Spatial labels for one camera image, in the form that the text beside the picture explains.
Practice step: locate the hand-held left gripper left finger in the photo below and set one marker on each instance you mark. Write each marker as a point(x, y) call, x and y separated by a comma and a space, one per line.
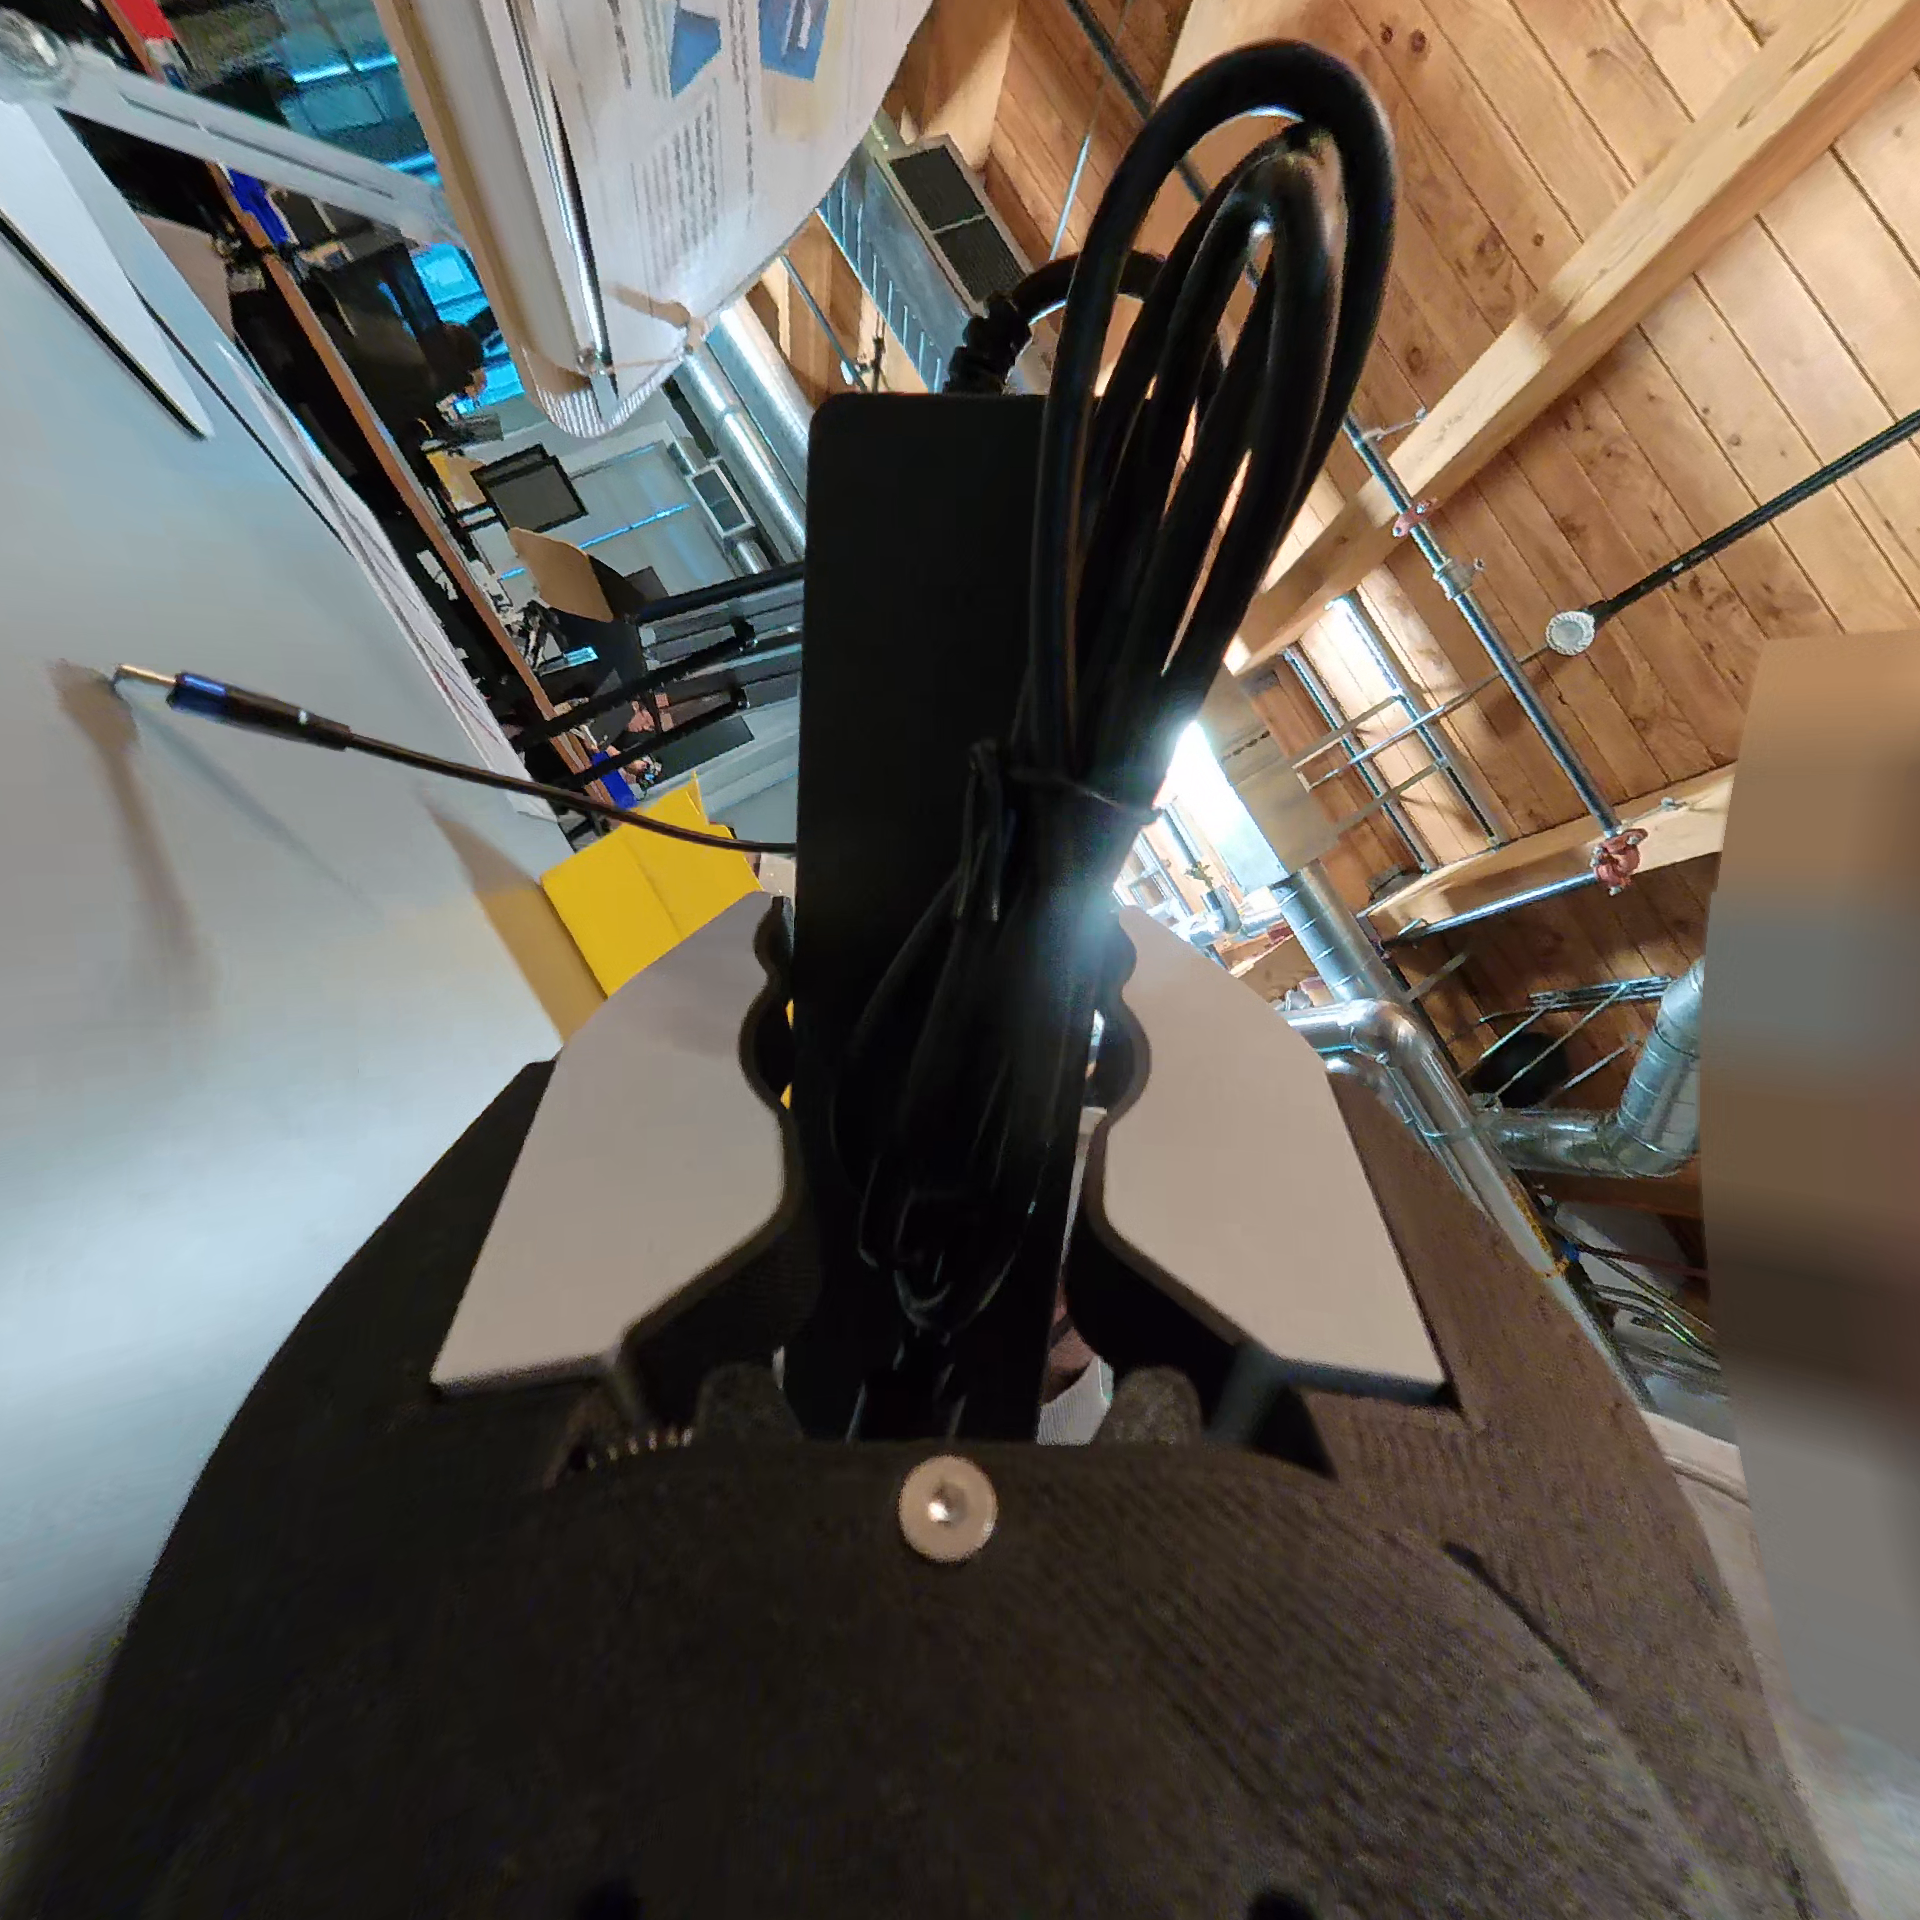
point(600, 1184)

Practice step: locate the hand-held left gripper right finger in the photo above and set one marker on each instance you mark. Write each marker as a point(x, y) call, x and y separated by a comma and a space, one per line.
point(1275, 1200)

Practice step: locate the black power adapter brick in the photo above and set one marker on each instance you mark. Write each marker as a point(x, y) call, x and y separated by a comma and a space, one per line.
point(902, 598)

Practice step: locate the yellow plastic bin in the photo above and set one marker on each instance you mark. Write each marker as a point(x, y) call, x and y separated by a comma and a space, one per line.
point(629, 901)

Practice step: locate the black flat monitor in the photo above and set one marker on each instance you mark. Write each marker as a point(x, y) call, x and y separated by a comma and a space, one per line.
point(721, 598)

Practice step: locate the grey metal conduit pipe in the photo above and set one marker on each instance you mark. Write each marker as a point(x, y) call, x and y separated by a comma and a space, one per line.
point(1483, 629)

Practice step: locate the brown cardboard sheet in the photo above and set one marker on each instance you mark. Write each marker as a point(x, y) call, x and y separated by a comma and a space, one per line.
point(568, 571)

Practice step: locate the small black monitor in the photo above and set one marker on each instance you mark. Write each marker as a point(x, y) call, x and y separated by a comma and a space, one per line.
point(528, 482)

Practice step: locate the wooden edged desk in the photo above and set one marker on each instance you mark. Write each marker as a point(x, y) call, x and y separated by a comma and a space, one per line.
point(405, 451)

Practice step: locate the black ceiling rod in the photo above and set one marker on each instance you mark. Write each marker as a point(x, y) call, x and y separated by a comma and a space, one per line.
point(1755, 517)

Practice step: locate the metal vent grille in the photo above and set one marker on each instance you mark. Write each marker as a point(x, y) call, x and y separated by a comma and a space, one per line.
point(944, 224)

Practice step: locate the white poster board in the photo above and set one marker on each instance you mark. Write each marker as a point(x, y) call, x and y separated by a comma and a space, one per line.
point(662, 136)

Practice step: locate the white flat panel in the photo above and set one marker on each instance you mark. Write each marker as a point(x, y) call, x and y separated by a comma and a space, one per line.
point(90, 224)

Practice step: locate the silver elbow duct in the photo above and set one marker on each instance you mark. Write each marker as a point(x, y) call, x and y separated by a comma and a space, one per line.
point(1651, 1065)

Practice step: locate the wide silver spiral air duct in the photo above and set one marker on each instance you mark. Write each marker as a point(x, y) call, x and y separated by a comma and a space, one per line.
point(743, 434)

